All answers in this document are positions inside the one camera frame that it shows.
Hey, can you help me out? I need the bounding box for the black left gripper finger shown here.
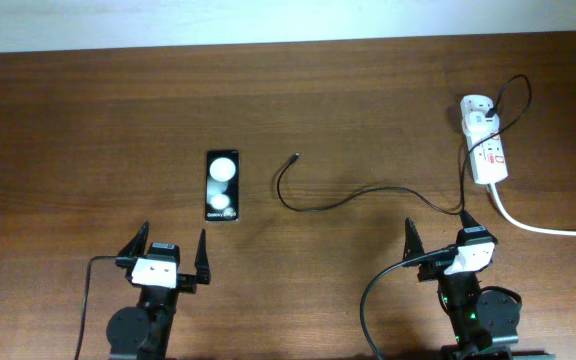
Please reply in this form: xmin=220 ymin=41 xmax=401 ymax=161
xmin=194 ymin=230 xmax=211 ymax=285
xmin=115 ymin=221 xmax=149 ymax=268

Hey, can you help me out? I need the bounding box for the black Samsung Galaxy smartphone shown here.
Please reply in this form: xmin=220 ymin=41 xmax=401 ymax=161
xmin=204 ymin=149 xmax=240 ymax=223

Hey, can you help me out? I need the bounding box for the black USB charging cable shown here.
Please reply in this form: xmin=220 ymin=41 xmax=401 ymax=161
xmin=275 ymin=74 xmax=533 ymax=217

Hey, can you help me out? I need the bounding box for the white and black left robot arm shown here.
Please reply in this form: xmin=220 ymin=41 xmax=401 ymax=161
xmin=106 ymin=223 xmax=211 ymax=360

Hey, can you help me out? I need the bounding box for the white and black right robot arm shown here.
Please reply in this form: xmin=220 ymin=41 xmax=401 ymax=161
xmin=403 ymin=211 xmax=522 ymax=359

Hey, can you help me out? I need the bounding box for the white USB charger plug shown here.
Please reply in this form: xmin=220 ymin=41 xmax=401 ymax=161
xmin=462 ymin=110 xmax=500 ymax=136

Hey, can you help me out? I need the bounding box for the white power strip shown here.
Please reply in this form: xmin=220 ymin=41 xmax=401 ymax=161
xmin=460 ymin=95 xmax=508 ymax=185

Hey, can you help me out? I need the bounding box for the white power strip cord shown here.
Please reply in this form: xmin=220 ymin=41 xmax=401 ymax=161
xmin=485 ymin=182 xmax=576 ymax=240

